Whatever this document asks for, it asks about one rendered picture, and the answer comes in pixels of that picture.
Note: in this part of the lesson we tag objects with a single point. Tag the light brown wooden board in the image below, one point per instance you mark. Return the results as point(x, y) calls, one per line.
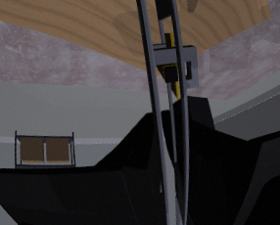
point(112, 27)

